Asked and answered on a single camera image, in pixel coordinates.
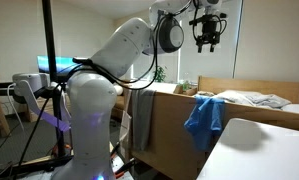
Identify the grey towel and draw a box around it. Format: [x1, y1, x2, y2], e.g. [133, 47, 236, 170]
[130, 88, 157, 153]

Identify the white camera cable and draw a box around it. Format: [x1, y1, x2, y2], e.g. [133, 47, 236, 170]
[6, 83, 25, 133]

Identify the black and red clamp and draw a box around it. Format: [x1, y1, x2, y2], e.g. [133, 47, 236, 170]
[112, 157, 138, 176]

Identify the wide white window blind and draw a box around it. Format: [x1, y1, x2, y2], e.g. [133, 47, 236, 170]
[178, 0, 242, 85]

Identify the brown sofa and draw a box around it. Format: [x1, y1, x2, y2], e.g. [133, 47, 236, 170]
[110, 84, 129, 121]

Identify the white duvet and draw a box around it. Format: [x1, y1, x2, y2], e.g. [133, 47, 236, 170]
[212, 89, 292, 110]

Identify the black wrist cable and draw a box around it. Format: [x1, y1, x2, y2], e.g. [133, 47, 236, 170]
[190, 0, 229, 45]

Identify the white desk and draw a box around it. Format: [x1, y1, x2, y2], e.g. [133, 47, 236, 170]
[195, 117, 299, 180]

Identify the grey mounted camera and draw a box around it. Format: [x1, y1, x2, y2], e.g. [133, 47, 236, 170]
[11, 72, 52, 105]

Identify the purple strip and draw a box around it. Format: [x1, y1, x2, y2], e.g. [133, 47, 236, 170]
[31, 105, 71, 133]

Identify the beige hanging cloth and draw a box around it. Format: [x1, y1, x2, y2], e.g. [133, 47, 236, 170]
[118, 89, 134, 151]

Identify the wooden headboard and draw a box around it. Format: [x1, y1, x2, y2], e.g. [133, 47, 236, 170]
[197, 75, 299, 105]

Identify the blue shirt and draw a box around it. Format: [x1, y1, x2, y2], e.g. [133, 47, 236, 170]
[183, 94, 227, 153]

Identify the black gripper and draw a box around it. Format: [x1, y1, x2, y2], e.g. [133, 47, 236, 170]
[195, 13, 223, 54]

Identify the black stand pole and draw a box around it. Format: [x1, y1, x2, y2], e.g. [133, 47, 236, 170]
[41, 0, 67, 158]

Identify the wooden bed frame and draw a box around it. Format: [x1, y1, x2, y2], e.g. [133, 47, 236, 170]
[123, 83, 299, 180]

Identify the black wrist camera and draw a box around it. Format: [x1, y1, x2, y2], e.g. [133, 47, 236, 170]
[188, 17, 204, 27]

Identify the white round cushion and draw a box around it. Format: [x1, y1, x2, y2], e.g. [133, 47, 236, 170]
[113, 85, 124, 97]

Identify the small wooden box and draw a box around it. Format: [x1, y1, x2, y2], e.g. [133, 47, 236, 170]
[173, 83, 199, 97]

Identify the green potted plant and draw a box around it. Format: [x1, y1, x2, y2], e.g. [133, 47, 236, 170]
[152, 65, 168, 84]

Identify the glowing blue screen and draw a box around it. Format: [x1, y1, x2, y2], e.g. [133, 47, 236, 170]
[36, 55, 81, 75]

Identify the low wooden cabinet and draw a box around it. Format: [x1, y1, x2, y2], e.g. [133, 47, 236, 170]
[15, 97, 55, 123]

